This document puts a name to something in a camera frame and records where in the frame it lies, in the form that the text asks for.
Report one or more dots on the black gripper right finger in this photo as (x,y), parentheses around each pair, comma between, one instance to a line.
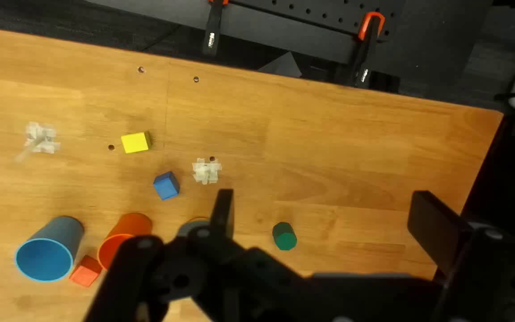
(436,224)

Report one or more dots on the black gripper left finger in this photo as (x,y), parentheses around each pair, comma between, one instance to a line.
(222,215)

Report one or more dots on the blue plastic cup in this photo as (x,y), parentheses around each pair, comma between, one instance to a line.
(61,234)

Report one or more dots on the blue cube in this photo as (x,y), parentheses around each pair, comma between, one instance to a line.
(166,186)

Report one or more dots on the green cylinder block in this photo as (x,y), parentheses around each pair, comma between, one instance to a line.
(284,236)

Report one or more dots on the orange plastic cup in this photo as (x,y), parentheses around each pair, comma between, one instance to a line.
(129,225)

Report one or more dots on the yellow cube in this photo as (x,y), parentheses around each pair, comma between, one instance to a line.
(134,143)

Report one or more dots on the red cube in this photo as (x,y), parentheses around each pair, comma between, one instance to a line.
(86,272)

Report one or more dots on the black perforated board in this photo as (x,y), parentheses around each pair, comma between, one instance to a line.
(317,11)

